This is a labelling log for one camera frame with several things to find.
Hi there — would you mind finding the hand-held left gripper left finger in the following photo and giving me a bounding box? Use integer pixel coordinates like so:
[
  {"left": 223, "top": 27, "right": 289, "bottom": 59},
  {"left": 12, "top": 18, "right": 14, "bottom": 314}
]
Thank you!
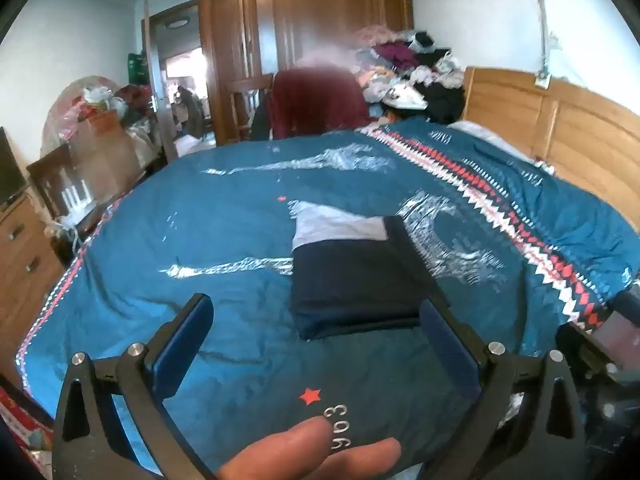
[{"left": 52, "top": 292, "right": 218, "bottom": 480}]

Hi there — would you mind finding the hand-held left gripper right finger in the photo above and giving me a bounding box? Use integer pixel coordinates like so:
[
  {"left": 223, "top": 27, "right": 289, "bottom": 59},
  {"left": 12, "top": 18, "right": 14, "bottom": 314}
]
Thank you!
[{"left": 420, "top": 297, "right": 587, "bottom": 480}]

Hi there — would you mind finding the dark navy jacket grey lining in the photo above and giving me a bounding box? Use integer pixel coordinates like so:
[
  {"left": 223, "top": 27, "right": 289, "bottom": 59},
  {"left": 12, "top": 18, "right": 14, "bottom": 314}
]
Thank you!
[{"left": 289, "top": 200, "right": 453, "bottom": 342}]

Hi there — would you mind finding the pile of assorted clothes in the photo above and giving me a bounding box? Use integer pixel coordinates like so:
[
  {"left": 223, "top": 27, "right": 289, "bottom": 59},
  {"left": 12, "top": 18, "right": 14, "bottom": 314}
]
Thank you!
[{"left": 350, "top": 25, "right": 468, "bottom": 126}]

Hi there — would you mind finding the person's left hand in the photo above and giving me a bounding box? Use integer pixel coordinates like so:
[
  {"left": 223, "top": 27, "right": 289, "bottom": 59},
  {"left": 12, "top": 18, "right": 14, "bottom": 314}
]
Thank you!
[{"left": 216, "top": 416, "right": 403, "bottom": 480}]

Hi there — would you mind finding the blue printed bed blanket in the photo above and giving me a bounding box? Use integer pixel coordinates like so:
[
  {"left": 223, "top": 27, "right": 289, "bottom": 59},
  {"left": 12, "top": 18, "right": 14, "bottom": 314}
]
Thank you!
[{"left": 15, "top": 117, "right": 640, "bottom": 480}]

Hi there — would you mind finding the wooden dresser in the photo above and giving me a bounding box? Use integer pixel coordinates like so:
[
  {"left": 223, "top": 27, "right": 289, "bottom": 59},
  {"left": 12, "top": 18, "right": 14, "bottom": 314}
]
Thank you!
[{"left": 0, "top": 192, "right": 66, "bottom": 356}]

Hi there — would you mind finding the red patterned rug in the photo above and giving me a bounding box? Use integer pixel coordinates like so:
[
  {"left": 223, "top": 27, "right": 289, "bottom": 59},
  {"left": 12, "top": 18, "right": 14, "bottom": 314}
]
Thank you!
[{"left": 0, "top": 375, "right": 55, "bottom": 461}]

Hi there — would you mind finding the cardboard box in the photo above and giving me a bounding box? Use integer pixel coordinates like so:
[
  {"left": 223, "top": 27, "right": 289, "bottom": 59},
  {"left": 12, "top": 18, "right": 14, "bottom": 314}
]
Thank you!
[{"left": 67, "top": 110, "right": 141, "bottom": 186}]

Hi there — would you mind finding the wooden bed headboard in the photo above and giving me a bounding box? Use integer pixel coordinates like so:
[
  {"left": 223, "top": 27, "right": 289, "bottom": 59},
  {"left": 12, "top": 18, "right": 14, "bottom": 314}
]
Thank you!
[{"left": 460, "top": 66, "right": 640, "bottom": 233}]

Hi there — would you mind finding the black television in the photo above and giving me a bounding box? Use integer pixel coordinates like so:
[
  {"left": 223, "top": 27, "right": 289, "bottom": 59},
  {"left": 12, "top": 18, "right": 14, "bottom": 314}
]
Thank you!
[{"left": 0, "top": 126, "right": 28, "bottom": 206}]

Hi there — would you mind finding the open room door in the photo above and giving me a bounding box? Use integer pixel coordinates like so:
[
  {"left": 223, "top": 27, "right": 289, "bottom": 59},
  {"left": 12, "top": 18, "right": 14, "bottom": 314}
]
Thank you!
[{"left": 141, "top": 0, "right": 178, "bottom": 163}]

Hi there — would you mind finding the clear plastic bag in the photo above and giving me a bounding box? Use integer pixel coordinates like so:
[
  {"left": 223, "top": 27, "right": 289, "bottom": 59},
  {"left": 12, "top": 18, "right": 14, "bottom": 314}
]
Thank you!
[{"left": 40, "top": 75, "right": 166, "bottom": 171}]

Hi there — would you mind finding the wooden chair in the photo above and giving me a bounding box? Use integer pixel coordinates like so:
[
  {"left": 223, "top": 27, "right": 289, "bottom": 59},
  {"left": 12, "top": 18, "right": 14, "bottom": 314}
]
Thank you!
[{"left": 227, "top": 74, "right": 276, "bottom": 146}]

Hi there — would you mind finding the maroon garment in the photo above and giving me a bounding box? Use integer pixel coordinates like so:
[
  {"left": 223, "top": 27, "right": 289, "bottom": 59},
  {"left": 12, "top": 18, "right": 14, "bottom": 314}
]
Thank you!
[{"left": 272, "top": 67, "right": 373, "bottom": 138}]

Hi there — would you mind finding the green crate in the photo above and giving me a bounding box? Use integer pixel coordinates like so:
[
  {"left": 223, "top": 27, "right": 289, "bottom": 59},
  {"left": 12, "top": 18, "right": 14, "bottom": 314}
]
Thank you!
[{"left": 127, "top": 51, "right": 150, "bottom": 86}]

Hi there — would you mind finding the wooden wardrobe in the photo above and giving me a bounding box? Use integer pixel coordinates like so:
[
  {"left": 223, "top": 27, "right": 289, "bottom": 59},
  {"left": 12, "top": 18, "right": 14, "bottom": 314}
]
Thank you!
[{"left": 196, "top": 0, "right": 416, "bottom": 147}]

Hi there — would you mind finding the wall pipe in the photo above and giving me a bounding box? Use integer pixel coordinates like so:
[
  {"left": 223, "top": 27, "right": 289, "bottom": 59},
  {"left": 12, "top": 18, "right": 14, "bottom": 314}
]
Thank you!
[{"left": 530, "top": 0, "right": 558, "bottom": 88}]

